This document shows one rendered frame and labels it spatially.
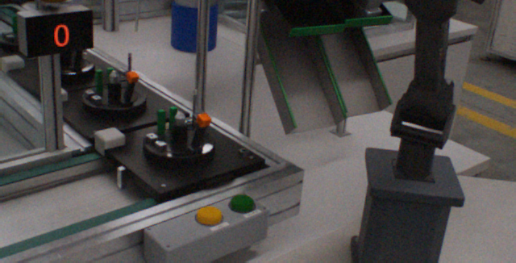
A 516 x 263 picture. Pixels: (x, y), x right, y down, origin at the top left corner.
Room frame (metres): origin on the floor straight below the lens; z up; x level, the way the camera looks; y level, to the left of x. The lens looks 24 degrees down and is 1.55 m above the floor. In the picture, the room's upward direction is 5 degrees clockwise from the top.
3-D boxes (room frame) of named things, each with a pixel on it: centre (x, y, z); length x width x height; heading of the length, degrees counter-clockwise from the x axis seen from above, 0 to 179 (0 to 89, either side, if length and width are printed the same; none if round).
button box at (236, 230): (0.90, 0.06, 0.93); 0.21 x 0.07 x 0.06; 132
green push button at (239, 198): (0.95, 0.01, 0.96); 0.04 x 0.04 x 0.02
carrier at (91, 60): (1.49, 0.48, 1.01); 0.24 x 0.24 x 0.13; 42
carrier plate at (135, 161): (1.12, 0.14, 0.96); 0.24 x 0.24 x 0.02; 42
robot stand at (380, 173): (0.94, -0.26, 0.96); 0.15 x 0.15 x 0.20; 86
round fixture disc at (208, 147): (1.12, 0.14, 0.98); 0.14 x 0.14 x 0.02
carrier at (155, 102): (1.31, 0.31, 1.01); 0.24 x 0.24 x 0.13; 42
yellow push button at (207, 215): (0.90, 0.06, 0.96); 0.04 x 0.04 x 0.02
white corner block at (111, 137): (1.12, 0.28, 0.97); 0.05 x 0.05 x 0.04; 42
